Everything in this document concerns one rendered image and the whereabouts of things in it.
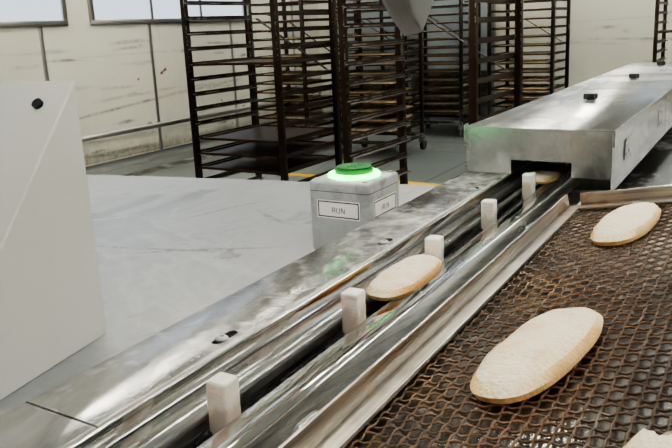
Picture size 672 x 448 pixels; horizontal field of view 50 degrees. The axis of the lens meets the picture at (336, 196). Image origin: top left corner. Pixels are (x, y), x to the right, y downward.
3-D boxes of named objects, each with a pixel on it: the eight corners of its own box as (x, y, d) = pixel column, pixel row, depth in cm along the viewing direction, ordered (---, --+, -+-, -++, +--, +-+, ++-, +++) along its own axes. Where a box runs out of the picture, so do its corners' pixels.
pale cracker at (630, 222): (618, 212, 56) (616, 197, 56) (670, 208, 54) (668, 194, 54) (579, 247, 48) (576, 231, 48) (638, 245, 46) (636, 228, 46)
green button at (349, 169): (347, 175, 78) (346, 161, 77) (380, 178, 76) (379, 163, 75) (328, 183, 74) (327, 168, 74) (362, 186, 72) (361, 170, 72)
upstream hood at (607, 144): (630, 90, 196) (632, 58, 194) (704, 90, 186) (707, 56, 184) (464, 183, 91) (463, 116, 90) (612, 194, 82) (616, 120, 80)
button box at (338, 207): (347, 260, 83) (343, 165, 80) (410, 268, 79) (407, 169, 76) (308, 282, 76) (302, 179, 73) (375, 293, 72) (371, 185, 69)
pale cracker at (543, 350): (547, 314, 37) (544, 294, 37) (622, 318, 35) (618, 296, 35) (448, 400, 30) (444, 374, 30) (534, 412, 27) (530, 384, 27)
